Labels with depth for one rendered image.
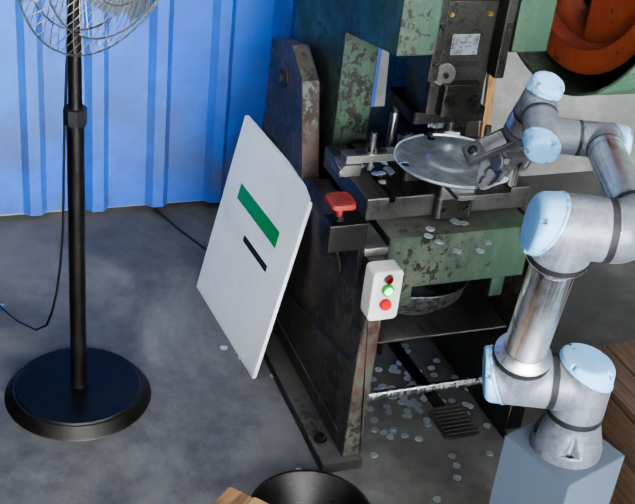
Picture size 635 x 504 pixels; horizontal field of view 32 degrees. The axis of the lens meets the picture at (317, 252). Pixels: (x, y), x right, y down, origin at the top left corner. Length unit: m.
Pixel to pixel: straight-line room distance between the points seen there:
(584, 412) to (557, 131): 0.57
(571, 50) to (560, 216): 1.00
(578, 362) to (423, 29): 0.82
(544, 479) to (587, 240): 0.62
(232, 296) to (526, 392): 1.29
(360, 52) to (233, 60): 1.03
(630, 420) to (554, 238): 0.91
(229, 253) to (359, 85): 0.74
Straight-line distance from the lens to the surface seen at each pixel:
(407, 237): 2.61
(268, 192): 3.09
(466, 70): 2.65
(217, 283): 3.37
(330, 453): 2.88
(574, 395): 2.24
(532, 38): 2.65
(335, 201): 2.47
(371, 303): 2.53
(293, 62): 2.95
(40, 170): 3.77
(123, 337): 3.28
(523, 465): 2.37
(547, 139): 2.26
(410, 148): 2.72
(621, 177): 2.11
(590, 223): 1.92
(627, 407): 2.73
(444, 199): 2.67
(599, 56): 2.74
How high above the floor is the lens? 1.92
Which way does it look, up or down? 31 degrees down
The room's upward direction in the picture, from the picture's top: 7 degrees clockwise
